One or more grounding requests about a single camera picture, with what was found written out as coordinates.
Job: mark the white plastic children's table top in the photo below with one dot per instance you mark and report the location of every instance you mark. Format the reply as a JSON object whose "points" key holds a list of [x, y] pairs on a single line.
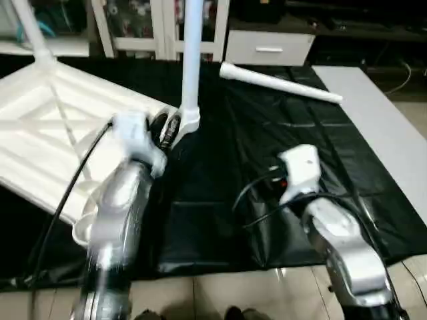
{"points": [[47, 133]]}

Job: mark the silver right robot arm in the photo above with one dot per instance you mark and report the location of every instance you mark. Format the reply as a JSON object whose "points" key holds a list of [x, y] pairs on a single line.
{"points": [[347, 253]]}

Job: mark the black plastic work mat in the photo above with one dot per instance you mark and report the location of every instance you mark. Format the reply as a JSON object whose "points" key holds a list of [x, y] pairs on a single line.
{"points": [[253, 153]]}

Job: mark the white glass door cabinet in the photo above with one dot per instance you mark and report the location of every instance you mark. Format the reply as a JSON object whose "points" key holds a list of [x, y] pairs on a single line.
{"points": [[153, 26]]}

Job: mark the white side table board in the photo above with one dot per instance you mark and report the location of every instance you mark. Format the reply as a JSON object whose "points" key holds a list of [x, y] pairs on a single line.
{"points": [[387, 126]]}

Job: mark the white low drawer unit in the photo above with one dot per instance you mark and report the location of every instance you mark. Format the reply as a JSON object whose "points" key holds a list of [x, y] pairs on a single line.
{"points": [[270, 48]]}

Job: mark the dark right robot foot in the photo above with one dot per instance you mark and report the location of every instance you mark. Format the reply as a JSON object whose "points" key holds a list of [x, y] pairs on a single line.
{"points": [[243, 313]]}

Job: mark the dark robot foot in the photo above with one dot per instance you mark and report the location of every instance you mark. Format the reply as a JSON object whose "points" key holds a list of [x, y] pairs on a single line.
{"points": [[148, 315], [243, 313]]}

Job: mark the teal plastic object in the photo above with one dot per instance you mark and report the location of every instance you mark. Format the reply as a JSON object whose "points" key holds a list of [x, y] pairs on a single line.
{"points": [[37, 28]]}

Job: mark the dark left robot foot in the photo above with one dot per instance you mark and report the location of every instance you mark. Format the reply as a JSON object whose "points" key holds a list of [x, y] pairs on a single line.
{"points": [[148, 315]]}

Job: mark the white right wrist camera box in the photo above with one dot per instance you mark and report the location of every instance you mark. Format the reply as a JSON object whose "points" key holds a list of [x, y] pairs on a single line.
{"points": [[301, 170]]}

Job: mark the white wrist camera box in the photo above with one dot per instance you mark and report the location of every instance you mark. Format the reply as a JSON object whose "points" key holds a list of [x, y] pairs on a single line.
{"points": [[301, 170], [137, 136]]}

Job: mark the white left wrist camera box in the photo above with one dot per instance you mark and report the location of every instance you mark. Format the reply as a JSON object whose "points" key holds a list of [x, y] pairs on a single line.
{"points": [[137, 136]]}

